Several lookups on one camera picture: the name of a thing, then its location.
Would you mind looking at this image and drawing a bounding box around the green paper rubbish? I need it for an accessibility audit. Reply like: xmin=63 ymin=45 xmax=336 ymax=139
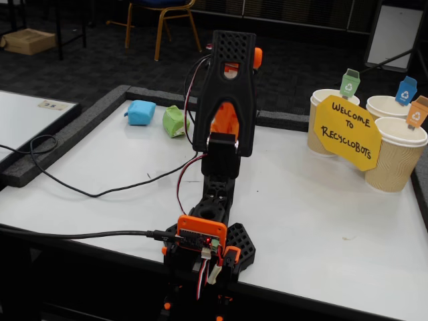
xmin=163 ymin=105 xmax=191 ymax=138

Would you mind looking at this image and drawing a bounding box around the blue paper rubbish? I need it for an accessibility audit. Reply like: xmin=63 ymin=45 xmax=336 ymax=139
xmin=124 ymin=100 xmax=157 ymax=126

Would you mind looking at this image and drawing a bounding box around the orange controller board holder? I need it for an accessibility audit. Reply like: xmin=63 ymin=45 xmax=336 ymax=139
xmin=176 ymin=215 xmax=228 ymax=260

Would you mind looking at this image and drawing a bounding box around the short dark grey foam strip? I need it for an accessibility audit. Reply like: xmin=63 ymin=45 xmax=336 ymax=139
xmin=257 ymin=110 xmax=310 ymax=132

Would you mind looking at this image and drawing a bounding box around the dark grey foam border strip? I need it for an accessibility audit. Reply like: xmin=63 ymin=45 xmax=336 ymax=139
xmin=1 ymin=84 xmax=132 ymax=188
xmin=124 ymin=85 xmax=260 ymax=126
xmin=410 ymin=163 xmax=428 ymax=235

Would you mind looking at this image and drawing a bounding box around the beige ribbed paper cup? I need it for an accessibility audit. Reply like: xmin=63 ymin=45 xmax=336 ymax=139
xmin=366 ymin=95 xmax=414 ymax=122
xmin=364 ymin=116 xmax=428 ymax=193
xmin=307 ymin=88 xmax=361 ymax=158

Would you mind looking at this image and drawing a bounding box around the yellow welcome paper sign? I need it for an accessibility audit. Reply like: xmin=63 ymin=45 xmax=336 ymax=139
xmin=313 ymin=94 xmax=383 ymax=172

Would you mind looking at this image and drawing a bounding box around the green recycling bin label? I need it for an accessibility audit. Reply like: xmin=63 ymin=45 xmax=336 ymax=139
xmin=339 ymin=68 xmax=362 ymax=100

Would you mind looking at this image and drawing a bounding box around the gold framed blue chair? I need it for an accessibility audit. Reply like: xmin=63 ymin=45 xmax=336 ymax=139
xmin=106 ymin=0 xmax=203 ymax=62

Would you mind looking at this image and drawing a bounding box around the small handwritten paper sticker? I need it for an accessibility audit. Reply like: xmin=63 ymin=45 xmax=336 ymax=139
xmin=37 ymin=100 xmax=70 ymax=111

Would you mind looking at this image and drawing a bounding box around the white table with black edge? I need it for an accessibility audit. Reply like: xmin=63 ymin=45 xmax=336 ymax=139
xmin=0 ymin=89 xmax=83 ymax=170

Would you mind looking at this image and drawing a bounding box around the blue recycling bin label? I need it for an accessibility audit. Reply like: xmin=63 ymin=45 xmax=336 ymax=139
xmin=394 ymin=76 xmax=419 ymax=107

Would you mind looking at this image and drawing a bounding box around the orange recycling bin label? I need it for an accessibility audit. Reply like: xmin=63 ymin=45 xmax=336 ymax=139
xmin=406 ymin=96 xmax=428 ymax=131

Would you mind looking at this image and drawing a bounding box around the black metal stand bar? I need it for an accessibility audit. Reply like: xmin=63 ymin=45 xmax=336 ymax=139
xmin=359 ymin=46 xmax=417 ymax=76

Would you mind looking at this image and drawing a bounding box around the brown cardboard box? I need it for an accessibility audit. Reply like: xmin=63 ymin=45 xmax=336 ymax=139
xmin=0 ymin=28 xmax=57 ymax=56

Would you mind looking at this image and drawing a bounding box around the red black servo cable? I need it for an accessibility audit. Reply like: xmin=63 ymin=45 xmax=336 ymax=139
xmin=176 ymin=152 xmax=208 ymax=217

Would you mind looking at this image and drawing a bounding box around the thick black USB cable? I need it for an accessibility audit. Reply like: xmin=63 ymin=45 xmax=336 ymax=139
xmin=0 ymin=224 xmax=183 ymax=244

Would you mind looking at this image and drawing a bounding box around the red white black wire bundle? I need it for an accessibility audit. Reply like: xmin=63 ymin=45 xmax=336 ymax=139
xmin=195 ymin=257 xmax=211 ymax=300

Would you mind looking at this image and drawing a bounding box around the thin black camera cable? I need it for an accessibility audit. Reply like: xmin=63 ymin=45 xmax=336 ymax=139
xmin=0 ymin=53 xmax=211 ymax=198

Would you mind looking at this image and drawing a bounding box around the black metal furniture frame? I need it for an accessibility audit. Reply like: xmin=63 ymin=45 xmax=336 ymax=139
xmin=53 ymin=0 xmax=88 ymax=62

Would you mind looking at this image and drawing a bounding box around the white panel with black frame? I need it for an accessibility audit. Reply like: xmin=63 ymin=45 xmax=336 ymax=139
xmin=363 ymin=3 xmax=425 ymax=73

